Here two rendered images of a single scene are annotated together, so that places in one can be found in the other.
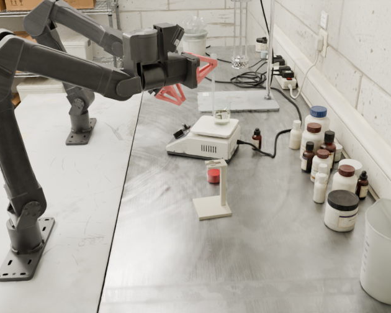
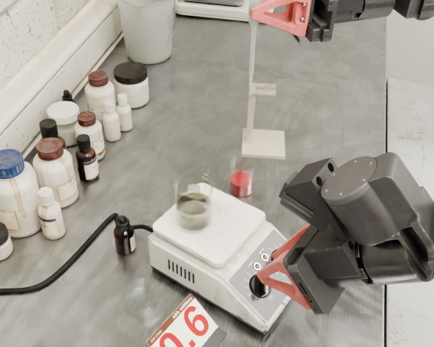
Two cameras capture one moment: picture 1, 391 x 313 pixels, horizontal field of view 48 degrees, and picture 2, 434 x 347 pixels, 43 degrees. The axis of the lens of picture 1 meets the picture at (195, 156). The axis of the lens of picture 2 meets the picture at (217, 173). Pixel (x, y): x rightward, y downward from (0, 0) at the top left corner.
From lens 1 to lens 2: 1.72 m
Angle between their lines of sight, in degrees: 110
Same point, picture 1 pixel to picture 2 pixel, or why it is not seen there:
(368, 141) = (16, 99)
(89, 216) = (424, 166)
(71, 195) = not seen: outside the picture
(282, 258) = (216, 84)
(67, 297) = (415, 92)
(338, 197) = (135, 71)
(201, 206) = (277, 143)
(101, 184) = not seen: hidden behind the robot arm
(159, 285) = (335, 86)
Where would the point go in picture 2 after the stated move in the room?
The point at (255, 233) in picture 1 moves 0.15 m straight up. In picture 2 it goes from (227, 108) to (231, 41)
